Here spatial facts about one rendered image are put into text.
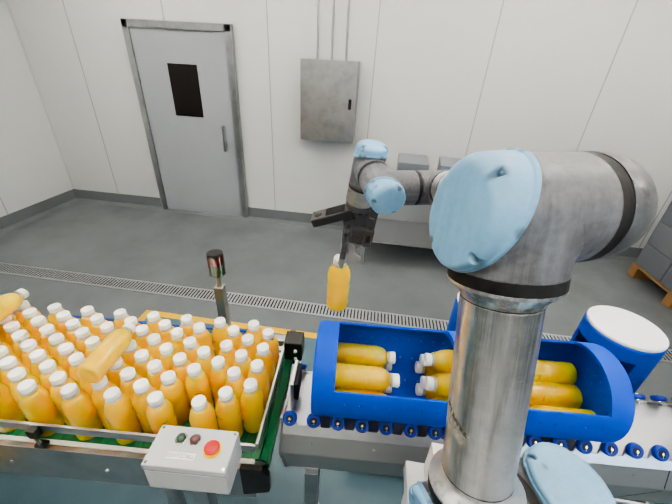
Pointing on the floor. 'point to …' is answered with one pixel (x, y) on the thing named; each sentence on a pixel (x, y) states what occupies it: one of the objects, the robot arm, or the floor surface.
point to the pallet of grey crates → (657, 257)
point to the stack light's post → (222, 303)
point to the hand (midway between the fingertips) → (339, 259)
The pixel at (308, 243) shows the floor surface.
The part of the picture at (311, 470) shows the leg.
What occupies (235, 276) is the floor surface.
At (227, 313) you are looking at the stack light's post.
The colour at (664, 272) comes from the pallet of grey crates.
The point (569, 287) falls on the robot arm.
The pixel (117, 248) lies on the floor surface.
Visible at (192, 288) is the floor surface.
